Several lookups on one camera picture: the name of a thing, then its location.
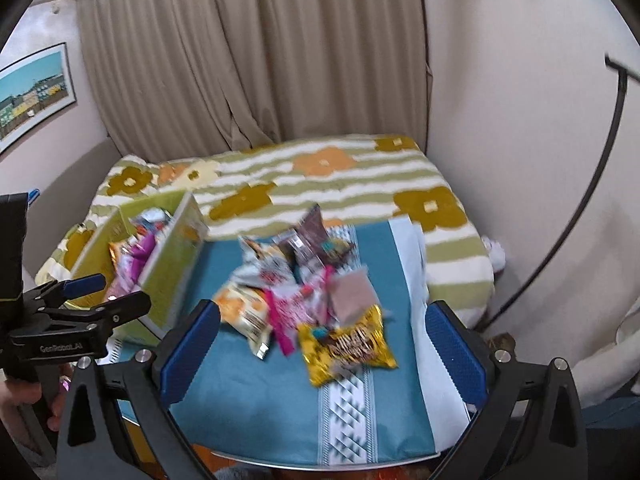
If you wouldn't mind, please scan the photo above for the grey bed headboard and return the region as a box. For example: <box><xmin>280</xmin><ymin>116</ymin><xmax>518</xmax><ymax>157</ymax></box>
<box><xmin>20</xmin><ymin>137</ymin><xmax>121</xmax><ymax>281</ymax></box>

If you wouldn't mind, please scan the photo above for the orange snack packet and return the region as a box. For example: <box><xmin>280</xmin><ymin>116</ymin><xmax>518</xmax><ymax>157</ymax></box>
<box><xmin>108</xmin><ymin>240</ymin><xmax>132</xmax><ymax>273</ymax></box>

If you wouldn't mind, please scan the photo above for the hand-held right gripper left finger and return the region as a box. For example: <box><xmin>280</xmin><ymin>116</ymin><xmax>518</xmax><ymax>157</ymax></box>
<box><xmin>57</xmin><ymin>300</ymin><xmax>221</xmax><ymax>471</ymax></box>

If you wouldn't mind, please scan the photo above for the person's left hand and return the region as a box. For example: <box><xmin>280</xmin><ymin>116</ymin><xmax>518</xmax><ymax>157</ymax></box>
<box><xmin>0</xmin><ymin>365</ymin><xmax>76</xmax><ymax>433</ymax></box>

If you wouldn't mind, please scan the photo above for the pink snack packet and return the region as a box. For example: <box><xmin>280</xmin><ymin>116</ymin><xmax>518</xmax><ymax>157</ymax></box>
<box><xmin>106</xmin><ymin>237</ymin><xmax>157</xmax><ymax>302</ymax></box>

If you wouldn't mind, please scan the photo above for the white fluffy object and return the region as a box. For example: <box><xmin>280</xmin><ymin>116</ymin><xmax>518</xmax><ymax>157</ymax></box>
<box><xmin>482</xmin><ymin>236</ymin><xmax>507</xmax><ymax>269</ymax></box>

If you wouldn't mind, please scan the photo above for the black curved lamp stand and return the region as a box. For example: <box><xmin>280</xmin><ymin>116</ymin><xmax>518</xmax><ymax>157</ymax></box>
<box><xmin>482</xmin><ymin>52</ymin><xmax>640</xmax><ymax>332</ymax></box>

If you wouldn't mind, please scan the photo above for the beige curtain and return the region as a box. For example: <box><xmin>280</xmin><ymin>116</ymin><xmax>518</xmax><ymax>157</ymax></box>
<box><xmin>75</xmin><ymin>0</ymin><xmax>433</xmax><ymax>161</ymax></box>

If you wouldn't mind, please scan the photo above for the white cloth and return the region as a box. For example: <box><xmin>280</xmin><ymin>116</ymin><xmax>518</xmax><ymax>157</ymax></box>
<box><xmin>570</xmin><ymin>300</ymin><xmax>640</xmax><ymax>408</ymax></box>

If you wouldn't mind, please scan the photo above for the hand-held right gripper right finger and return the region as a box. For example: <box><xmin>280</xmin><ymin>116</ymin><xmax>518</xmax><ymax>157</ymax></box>
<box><xmin>426</xmin><ymin>301</ymin><xmax>588</xmax><ymax>476</ymax></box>

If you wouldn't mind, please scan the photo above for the green cardboard box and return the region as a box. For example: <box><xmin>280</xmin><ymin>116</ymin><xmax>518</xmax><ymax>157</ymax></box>
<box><xmin>70</xmin><ymin>191</ymin><xmax>211</xmax><ymax>333</ymax></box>

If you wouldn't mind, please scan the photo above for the teal patterned tablecloth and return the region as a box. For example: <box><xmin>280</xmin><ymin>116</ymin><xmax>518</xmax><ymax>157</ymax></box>
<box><xmin>107</xmin><ymin>220</ymin><xmax>473</xmax><ymax>468</ymax></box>

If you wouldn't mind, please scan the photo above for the light blue snack packet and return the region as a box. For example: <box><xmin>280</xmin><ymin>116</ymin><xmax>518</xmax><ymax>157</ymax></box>
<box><xmin>131</xmin><ymin>209</ymin><xmax>170</xmax><ymax>235</ymax></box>

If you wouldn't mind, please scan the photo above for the pile of snack packets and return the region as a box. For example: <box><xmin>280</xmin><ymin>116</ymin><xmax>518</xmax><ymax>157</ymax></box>
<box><xmin>215</xmin><ymin>204</ymin><xmax>398</xmax><ymax>387</ymax></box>

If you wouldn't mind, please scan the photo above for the framed houses picture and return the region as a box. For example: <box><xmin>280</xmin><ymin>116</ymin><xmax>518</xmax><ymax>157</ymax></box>
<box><xmin>0</xmin><ymin>42</ymin><xmax>78</xmax><ymax>153</ymax></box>

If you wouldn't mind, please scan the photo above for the floral striped blanket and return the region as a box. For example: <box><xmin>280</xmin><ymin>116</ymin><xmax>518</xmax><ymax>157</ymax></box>
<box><xmin>35</xmin><ymin>134</ymin><xmax>496</xmax><ymax>331</ymax></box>

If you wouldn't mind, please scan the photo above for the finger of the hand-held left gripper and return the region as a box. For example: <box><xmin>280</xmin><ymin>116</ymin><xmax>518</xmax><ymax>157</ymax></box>
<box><xmin>55</xmin><ymin>292</ymin><xmax>152</xmax><ymax>333</ymax></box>
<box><xmin>22</xmin><ymin>274</ymin><xmax>107</xmax><ymax>311</ymax></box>

